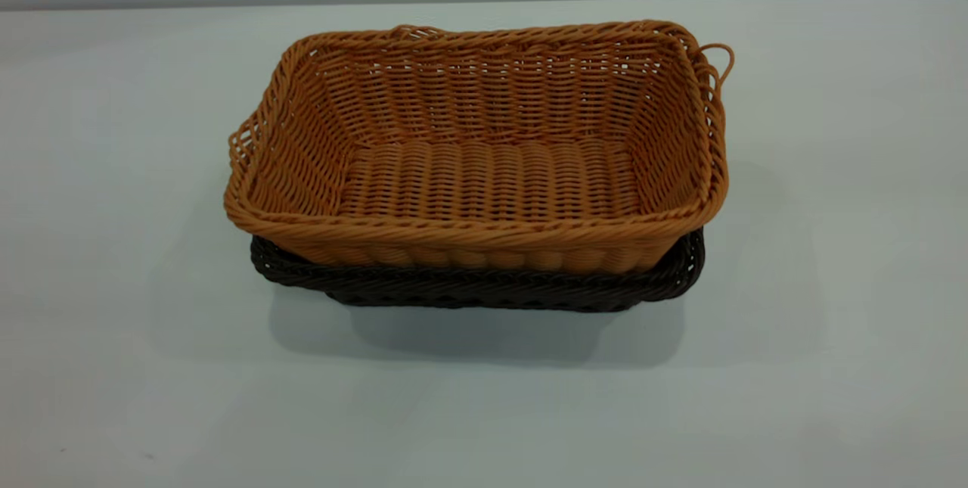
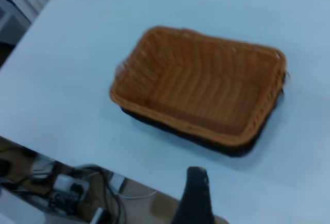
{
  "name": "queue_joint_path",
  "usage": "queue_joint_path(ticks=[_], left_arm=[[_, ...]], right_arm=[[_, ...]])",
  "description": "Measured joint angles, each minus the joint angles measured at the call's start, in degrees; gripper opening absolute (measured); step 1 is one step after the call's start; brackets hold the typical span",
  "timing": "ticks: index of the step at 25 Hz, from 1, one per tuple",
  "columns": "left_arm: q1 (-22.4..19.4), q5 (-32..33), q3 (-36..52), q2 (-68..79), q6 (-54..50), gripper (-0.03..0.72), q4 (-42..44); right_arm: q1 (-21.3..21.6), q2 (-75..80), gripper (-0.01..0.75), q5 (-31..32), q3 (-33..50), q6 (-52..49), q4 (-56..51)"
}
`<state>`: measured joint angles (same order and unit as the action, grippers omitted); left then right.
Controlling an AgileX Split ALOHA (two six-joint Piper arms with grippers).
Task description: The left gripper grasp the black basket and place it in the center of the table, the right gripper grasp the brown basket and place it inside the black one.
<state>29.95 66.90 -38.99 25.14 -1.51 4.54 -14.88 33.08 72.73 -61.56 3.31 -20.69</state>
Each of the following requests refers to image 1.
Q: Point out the orange woven wicker basket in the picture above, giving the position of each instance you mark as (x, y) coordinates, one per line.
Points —
(484, 178)

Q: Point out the black woven wicker basket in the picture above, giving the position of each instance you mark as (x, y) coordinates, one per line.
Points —
(484, 291)

